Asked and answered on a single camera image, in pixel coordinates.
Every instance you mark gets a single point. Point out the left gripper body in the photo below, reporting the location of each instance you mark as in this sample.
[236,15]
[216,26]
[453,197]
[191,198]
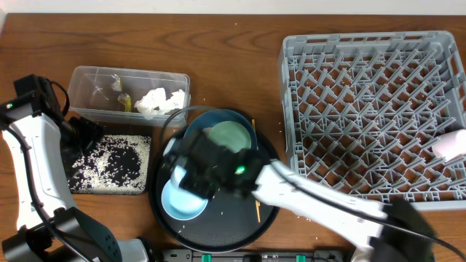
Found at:
[80,135]

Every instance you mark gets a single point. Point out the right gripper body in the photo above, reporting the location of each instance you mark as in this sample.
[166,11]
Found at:
[206,185]

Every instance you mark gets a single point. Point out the light green bowl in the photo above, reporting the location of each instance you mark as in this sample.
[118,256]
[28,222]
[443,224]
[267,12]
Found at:
[230,134]

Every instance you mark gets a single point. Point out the white rice pile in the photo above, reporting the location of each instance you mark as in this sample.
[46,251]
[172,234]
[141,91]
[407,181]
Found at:
[109,163]

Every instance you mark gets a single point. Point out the yellow green snack wrapper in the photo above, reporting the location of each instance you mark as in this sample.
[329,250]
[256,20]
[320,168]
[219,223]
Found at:
[125,100]

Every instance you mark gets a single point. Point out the white tissue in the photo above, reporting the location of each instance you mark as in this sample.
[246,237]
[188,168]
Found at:
[176,100]
[152,104]

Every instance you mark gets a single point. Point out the pink cup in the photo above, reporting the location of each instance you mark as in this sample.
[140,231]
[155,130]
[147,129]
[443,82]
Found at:
[450,145]

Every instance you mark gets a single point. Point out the small white cup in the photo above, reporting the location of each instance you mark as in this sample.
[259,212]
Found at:
[177,175]

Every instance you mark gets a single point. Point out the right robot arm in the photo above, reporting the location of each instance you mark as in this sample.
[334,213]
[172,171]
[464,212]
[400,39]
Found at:
[395,232]

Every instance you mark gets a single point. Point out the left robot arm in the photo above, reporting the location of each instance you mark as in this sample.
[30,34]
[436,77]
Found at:
[50,227]

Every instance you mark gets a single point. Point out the clear plastic waste bin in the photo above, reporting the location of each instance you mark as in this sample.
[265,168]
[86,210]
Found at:
[92,97]

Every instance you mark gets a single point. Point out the grey dishwasher rack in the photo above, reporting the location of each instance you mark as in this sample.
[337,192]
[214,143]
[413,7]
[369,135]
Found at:
[362,112]

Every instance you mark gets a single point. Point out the dark blue plate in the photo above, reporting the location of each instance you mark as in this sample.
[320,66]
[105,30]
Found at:
[210,118]

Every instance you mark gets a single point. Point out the light blue saucer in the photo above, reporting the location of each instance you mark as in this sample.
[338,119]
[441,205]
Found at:
[181,204]

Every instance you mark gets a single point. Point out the black rectangular tray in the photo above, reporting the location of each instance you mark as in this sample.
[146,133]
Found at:
[116,163]

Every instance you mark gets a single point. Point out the round black serving tray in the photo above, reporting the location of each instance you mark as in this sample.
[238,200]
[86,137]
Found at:
[227,223]

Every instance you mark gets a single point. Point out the wooden chopstick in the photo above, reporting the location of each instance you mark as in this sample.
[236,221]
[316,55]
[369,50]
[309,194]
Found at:
[258,204]

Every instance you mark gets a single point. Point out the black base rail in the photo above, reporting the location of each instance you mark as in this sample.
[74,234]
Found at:
[185,255]

